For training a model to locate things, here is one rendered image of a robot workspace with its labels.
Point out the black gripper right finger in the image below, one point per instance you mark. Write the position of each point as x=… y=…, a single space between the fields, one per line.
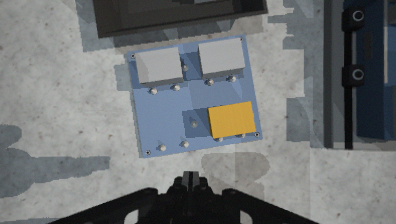
x=225 y=209

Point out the yellow rectangular block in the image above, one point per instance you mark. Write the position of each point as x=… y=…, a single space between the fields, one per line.
x=231 y=119

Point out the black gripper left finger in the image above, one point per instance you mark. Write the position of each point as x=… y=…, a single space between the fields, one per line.
x=153 y=208

